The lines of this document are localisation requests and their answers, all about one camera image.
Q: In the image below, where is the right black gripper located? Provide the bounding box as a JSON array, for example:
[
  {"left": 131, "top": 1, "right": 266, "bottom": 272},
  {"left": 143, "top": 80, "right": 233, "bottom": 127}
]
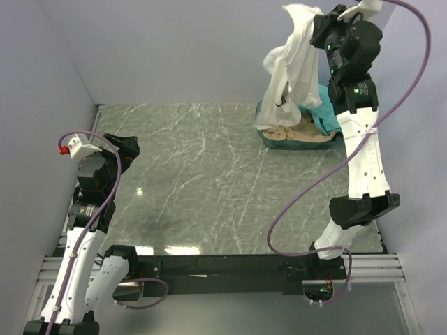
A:
[{"left": 309, "top": 4, "right": 362, "bottom": 77}]

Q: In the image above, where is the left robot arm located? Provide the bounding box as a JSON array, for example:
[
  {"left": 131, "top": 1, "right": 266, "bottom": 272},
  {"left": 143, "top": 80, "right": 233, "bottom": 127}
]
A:
[{"left": 23, "top": 131, "right": 140, "bottom": 334}]

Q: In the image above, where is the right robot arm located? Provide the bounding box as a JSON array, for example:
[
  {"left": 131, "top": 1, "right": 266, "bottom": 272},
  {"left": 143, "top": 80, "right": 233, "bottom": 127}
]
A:
[{"left": 306, "top": 1, "right": 400, "bottom": 278}]

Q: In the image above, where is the teal t shirt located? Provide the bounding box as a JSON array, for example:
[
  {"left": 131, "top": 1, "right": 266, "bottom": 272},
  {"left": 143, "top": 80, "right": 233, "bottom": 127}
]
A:
[{"left": 308, "top": 84, "right": 342, "bottom": 135}]

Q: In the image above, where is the black base crossbar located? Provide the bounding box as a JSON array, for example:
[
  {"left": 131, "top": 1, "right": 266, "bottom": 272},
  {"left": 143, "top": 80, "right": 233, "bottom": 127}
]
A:
[{"left": 138, "top": 254, "right": 347, "bottom": 295}]

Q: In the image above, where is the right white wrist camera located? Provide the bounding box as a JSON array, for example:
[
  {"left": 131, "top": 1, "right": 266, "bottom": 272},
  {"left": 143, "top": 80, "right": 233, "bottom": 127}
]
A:
[{"left": 337, "top": 0, "right": 383, "bottom": 22}]

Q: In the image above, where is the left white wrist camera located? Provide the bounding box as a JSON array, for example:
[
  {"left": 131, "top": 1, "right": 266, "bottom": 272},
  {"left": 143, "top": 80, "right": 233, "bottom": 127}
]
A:
[{"left": 58, "top": 134, "right": 101, "bottom": 161}]

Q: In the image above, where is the aluminium frame rail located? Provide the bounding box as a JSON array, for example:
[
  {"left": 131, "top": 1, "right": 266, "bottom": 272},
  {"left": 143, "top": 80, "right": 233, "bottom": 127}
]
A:
[{"left": 36, "top": 254, "right": 406, "bottom": 286}]

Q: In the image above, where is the white printed t shirt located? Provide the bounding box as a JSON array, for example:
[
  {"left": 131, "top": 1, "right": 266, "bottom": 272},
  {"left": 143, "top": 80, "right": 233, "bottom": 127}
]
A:
[{"left": 254, "top": 3, "right": 323, "bottom": 130}]

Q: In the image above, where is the teal plastic laundry basket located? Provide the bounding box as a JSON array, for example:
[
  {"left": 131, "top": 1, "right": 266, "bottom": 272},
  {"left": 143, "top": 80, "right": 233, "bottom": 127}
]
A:
[{"left": 256, "top": 100, "right": 345, "bottom": 151}]

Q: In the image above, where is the beige t shirt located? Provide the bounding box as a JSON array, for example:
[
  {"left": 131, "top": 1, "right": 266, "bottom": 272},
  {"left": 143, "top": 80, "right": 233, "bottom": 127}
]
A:
[{"left": 261, "top": 113, "right": 338, "bottom": 144}]

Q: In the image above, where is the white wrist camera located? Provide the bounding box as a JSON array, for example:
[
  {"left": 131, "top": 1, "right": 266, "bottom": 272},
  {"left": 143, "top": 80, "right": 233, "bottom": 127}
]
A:
[
  {"left": 58, "top": 134, "right": 101, "bottom": 161},
  {"left": 337, "top": 0, "right": 383, "bottom": 22}
]

